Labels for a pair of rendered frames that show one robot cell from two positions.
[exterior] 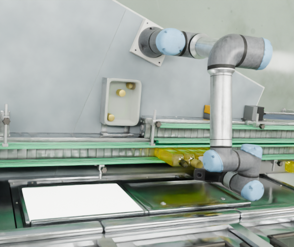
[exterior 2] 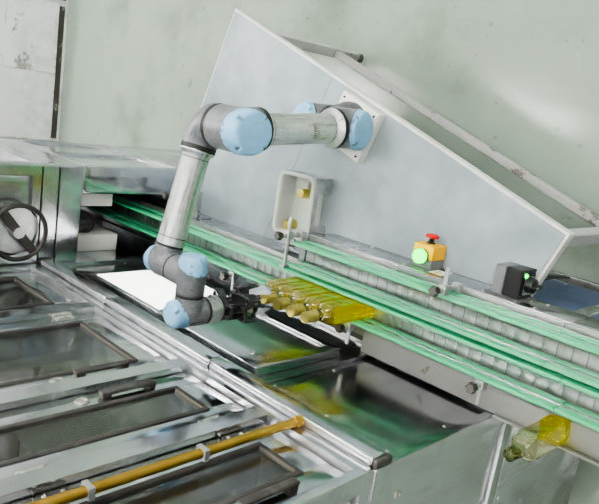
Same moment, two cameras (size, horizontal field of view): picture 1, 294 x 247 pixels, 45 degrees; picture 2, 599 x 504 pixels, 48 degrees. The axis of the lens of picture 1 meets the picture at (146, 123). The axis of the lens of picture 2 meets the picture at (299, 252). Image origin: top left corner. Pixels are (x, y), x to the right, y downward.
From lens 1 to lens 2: 2.21 m
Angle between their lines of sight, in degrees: 66
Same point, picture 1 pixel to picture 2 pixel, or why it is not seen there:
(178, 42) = not seen: hidden behind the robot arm
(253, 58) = (211, 135)
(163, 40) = not seen: hidden behind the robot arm
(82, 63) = (281, 150)
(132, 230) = (119, 313)
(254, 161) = (177, 274)
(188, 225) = (154, 337)
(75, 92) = (271, 186)
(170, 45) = not seen: hidden behind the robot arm
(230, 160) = (156, 260)
